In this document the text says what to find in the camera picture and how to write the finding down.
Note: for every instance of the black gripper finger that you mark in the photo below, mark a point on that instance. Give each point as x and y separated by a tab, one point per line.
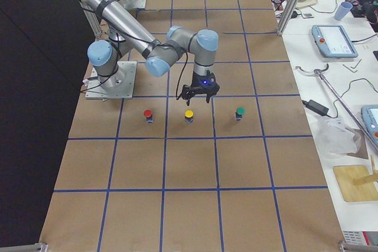
210	93
186	94

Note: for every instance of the green push button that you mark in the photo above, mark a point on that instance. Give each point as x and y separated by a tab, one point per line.
239	113

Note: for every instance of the black power adapter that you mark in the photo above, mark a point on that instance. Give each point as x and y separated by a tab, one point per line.
316	107

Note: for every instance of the clear plastic bag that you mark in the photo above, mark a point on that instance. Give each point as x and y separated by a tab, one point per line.
334	137

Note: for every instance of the blue teach pendant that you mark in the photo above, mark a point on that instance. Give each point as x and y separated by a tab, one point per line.
333	41
369	116

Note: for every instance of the small colourful remote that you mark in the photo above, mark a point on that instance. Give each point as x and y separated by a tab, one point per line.
307	15

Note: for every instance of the wooden cutting board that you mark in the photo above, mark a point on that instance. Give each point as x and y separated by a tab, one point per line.
355	183

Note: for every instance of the red push button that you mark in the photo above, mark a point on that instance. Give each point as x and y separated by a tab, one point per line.
149	117

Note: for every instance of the light blue plastic cup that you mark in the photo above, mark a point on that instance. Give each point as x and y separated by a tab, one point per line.
343	9

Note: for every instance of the yellow push button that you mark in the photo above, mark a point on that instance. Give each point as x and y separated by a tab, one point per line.
189	116

